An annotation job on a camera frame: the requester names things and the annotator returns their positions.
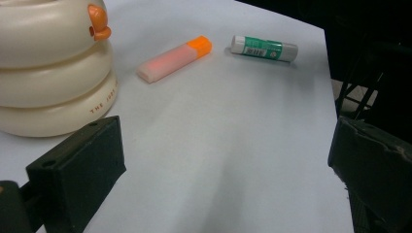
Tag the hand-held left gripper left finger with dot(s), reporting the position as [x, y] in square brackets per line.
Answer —
[77, 171]

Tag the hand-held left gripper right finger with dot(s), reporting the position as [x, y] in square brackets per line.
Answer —
[372, 168]

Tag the cream ringed pen holder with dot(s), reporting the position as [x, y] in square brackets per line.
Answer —
[48, 71]

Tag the orange highlighter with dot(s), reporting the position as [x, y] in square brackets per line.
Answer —
[171, 59]

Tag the green and white glue stick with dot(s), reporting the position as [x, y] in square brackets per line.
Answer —
[264, 48]

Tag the black tripod stand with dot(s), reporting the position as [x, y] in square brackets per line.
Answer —
[345, 93]

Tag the white table mat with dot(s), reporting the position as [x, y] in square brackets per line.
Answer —
[210, 136]

